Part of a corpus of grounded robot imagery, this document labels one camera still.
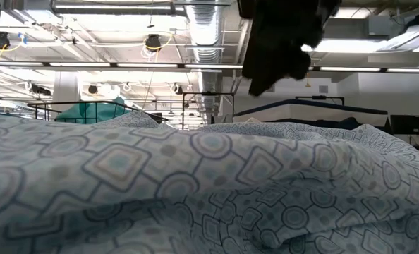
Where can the navy white-dotted cloth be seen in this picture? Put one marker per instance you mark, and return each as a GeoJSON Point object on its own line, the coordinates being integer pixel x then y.
{"type": "Point", "coordinates": [276, 53]}

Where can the white geometric patterned sheet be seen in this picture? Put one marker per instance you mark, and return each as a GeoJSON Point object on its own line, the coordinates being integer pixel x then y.
{"type": "Point", "coordinates": [160, 183]}

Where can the bright fluorescent ceiling light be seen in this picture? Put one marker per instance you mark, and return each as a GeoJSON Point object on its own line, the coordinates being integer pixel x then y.
{"type": "Point", "coordinates": [350, 46]}

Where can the teal and white cloth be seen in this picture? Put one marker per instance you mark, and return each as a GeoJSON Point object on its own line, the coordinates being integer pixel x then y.
{"type": "Point", "coordinates": [89, 113]}

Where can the black monitor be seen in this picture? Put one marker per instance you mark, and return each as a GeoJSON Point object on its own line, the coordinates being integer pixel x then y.
{"type": "Point", "coordinates": [405, 124]}

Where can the small black ceiling fixture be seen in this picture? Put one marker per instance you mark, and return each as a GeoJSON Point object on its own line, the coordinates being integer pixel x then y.
{"type": "Point", "coordinates": [40, 90]}

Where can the black metal frame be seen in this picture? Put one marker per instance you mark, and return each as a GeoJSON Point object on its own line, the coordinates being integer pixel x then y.
{"type": "Point", "coordinates": [319, 97]}

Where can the silver ribbed ventilation duct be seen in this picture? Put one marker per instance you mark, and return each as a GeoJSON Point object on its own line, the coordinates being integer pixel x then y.
{"type": "Point", "coordinates": [204, 35]}

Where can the navy and white fabric bin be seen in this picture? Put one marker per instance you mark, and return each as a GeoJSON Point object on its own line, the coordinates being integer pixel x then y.
{"type": "Point", "coordinates": [301, 113]}

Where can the long overhead light bar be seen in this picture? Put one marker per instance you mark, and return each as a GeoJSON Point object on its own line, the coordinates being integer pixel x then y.
{"type": "Point", "coordinates": [89, 65]}

